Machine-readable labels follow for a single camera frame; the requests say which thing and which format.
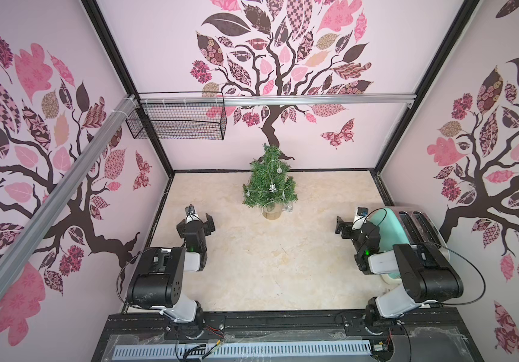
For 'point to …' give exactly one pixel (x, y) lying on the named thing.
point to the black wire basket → (181, 115)
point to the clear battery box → (288, 209)
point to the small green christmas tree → (270, 185)
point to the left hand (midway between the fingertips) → (196, 220)
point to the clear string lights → (266, 197)
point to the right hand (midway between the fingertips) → (350, 215)
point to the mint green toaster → (400, 225)
